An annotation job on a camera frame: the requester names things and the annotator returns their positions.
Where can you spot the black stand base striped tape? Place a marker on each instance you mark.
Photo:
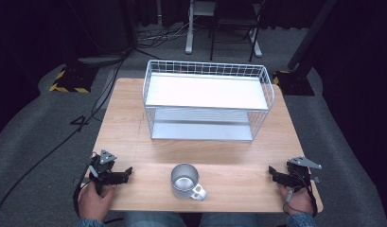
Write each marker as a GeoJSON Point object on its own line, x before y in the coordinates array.
{"type": "Point", "coordinates": [293, 82]}
{"type": "Point", "coordinates": [75, 78]}

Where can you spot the white desk frame legs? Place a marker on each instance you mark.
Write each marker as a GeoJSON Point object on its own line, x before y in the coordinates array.
{"type": "Point", "coordinates": [190, 34]}

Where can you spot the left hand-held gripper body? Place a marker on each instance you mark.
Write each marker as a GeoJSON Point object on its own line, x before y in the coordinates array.
{"type": "Point", "coordinates": [101, 168]}

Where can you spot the person's right hand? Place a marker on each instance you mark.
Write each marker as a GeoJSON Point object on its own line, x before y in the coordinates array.
{"type": "Point", "coordinates": [300, 201]}

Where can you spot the person's left hand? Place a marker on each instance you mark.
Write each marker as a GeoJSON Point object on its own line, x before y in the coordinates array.
{"type": "Point", "coordinates": [93, 205]}

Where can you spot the black metal chair frame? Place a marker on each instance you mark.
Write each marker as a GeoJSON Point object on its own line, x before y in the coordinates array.
{"type": "Point", "coordinates": [233, 22]}

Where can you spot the person's legs in jeans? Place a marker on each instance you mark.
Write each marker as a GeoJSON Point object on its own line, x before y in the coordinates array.
{"type": "Point", "coordinates": [156, 220]}

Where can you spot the black slanted stand pole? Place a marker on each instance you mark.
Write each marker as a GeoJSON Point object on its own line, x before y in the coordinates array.
{"type": "Point", "coordinates": [311, 34]}

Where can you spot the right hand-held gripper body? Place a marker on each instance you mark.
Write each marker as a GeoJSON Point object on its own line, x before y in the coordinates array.
{"type": "Point", "coordinates": [300, 173]}

